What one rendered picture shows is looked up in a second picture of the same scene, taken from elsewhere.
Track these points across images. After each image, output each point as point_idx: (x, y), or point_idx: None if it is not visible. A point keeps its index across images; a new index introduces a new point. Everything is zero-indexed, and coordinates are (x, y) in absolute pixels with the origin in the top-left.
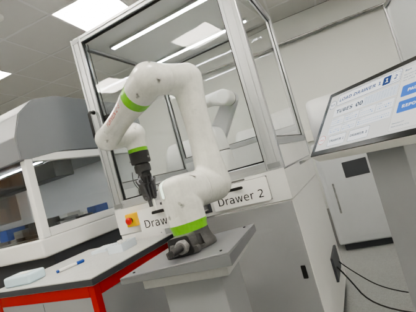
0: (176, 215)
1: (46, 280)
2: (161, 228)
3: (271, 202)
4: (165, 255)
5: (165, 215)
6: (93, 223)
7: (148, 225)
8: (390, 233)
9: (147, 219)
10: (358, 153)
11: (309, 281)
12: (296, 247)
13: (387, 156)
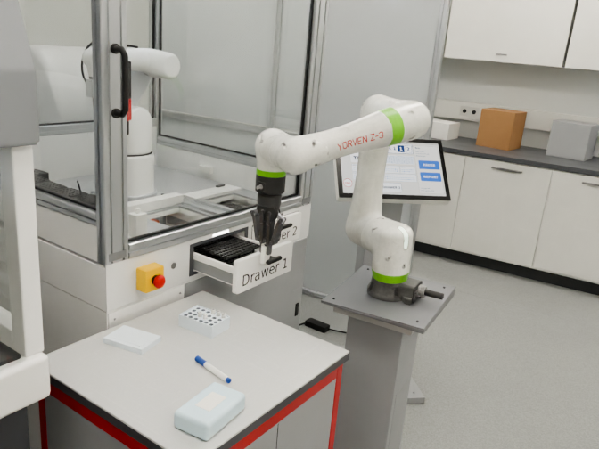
0: (409, 264)
1: (258, 391)
2: (258, 282)
3: (294, 240)
4: (375, 306)
5: (397, 264)
6: None
7: (245, 281)
8: (363, 263)
9: (247, 273)
10: (385, 202)
11: (297, 317)
12: (298, 286)
13: (388, 205)
